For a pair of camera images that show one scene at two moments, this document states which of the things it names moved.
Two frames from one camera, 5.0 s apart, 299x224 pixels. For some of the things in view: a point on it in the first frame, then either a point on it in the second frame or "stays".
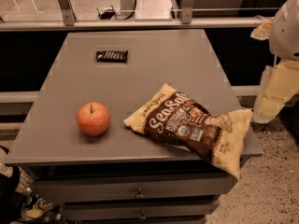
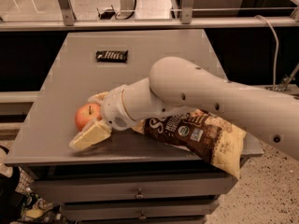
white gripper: (286, 32) -> (112, 106)
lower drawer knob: (142, 217) stays
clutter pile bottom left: (19, 203) stays
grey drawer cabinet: (88, 161) stays
